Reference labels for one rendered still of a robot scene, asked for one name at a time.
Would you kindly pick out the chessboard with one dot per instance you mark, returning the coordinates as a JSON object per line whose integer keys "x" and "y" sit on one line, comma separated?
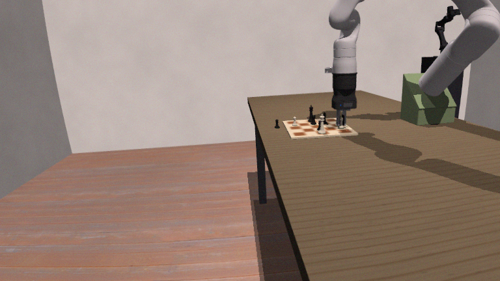
{"x": 305, "y": 130}

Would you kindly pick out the white king chess piece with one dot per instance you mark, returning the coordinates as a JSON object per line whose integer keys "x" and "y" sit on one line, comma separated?
{"x": 322, "y": 131}

